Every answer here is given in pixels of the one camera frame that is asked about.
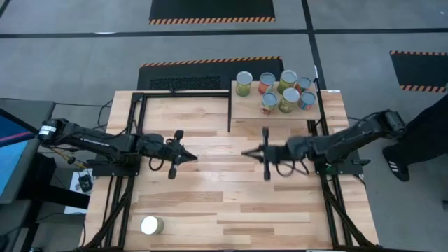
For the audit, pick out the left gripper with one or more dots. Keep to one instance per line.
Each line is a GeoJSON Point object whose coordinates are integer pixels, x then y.
{"type": "Point", "coordinates": [168, 150]}

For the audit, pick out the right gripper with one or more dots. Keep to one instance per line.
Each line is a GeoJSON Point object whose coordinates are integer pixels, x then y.
{"type": "Point", "coordinates": [278, 152]}

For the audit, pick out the white mix fruit can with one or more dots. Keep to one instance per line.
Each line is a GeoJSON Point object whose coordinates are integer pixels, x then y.
{"type": "Point", "coordinates": [269, 102]}

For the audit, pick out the green oranges can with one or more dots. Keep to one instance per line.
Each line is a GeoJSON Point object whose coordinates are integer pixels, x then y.
{"type": "Point", "coordinates": [290, 99]}

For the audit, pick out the green pears can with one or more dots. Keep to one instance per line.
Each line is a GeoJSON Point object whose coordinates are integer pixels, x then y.
{"type": "Point", "coordinates": [244, 83]}

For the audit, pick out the orange red tin can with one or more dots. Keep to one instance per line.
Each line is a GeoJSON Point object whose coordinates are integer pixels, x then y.
{"type": "Point", "coordinates": [266, 81]}

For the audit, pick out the teal and pink can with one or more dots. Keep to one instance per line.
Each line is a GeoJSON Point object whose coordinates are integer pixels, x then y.
{"type": "Point", "coordinates": [308, 100]}

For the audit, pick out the green labelled tin can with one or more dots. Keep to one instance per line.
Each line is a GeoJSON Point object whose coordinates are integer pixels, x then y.
{"type": "Point", "coordinates": [287, 80]}
{"type": "Point", "coordinates": [152, 225]}

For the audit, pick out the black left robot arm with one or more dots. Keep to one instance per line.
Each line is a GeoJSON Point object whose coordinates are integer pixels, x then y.
{"type": "Point", "coordinates": [98, 140]}

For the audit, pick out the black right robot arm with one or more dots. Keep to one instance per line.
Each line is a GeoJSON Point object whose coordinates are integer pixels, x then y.
{"type": "Point", "coordinates": [350, 138]}

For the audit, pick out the teal and orange can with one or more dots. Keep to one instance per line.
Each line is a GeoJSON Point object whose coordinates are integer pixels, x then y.
{"type": "Point", "coordinates": [304, 84]}

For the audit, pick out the black mat with striped edge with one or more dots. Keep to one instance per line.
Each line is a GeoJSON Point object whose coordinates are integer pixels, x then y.
{"type": "Point", "coordinates": [210, 71]}
{"type": "Point", "coordinates": [420, 70]}
{"type": "Point", "coordinates": [210, 8]}

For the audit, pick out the small black device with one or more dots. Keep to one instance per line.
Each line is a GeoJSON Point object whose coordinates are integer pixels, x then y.
{"type": "Point", "coordinates": [85, 183]}

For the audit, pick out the white paper sheet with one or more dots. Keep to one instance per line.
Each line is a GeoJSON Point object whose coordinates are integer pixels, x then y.
{"type": "Point", "coordinates": [75, 182]}

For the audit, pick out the black stand base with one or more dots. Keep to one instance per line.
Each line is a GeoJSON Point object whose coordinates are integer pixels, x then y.
{"type": "Point", "coordinates": [52, 196]}

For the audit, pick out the person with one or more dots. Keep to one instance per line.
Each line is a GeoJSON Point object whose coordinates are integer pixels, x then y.
{"type": "Point", "coordinates": [427, 140]}

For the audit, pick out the monitor with blue screen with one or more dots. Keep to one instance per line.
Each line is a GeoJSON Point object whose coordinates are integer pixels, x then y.
{"type": "Point", "coordinates": [10, 157]}

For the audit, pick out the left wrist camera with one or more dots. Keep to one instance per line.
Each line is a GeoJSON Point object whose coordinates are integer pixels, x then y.
{"type": "Point", "coordinates": [167, 147]}

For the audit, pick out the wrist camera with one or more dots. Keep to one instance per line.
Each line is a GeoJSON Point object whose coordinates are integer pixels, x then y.
{"type": "Point", "coordinates": [278, 153]}
{"type": "Point", "coordinates": [167, 147]}

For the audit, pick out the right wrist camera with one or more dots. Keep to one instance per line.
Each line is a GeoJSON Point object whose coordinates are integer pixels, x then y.
{"type": "Point", "coordinates": [278, 153]}

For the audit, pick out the black aluminium table frame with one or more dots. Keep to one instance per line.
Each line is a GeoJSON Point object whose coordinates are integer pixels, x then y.
{"type": "Point", "coordinates": [185, 94]}

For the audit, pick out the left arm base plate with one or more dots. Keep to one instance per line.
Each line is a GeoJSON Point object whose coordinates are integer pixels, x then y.
{"type": "Point", "coordinates": [115, 171]}

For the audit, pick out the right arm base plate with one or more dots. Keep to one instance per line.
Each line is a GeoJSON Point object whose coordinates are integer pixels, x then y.
{"type": "Point", "coordinates": [344, 166]}

